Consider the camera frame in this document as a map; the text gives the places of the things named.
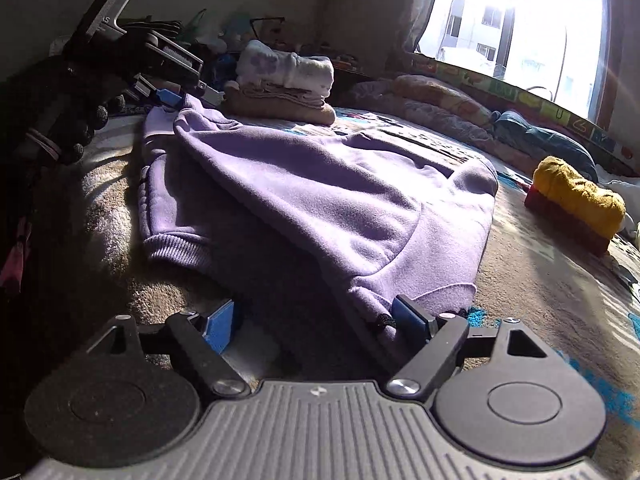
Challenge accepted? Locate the Mickey Mouse blanket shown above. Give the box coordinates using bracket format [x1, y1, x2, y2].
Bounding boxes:
[68, 116, 639, 479]

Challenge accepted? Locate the red folded sweater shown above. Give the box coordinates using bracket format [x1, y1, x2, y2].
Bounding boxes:
[524, 185, 610, 257]

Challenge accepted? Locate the white purple floral garment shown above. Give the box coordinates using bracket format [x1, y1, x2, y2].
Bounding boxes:
[236, 39, 334, 98]

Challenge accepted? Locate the black gloved left hand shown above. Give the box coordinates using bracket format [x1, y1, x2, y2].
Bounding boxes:
[1, 56, 127, 203]

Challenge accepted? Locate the colourful letter foam mat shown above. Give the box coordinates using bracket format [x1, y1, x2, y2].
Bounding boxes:
[407, 53, 639, 177]

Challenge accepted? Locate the purple hoodie sweatshirt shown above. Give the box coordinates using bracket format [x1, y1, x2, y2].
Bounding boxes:
[139, 98, 498, 344]

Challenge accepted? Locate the yellow folded sweater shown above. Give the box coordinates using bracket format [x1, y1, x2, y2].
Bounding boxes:
[532, 156, 626, 240]

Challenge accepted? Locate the floral rolled bedding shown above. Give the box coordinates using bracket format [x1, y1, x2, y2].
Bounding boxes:
[342, 75, 537, 176]

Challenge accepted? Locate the beige folded garment stack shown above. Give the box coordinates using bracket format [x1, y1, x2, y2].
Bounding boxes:
[221, 81, 336, 126]

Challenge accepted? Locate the dark teal folded garment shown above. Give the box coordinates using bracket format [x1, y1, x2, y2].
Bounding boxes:
[491, 110, 599, 183]

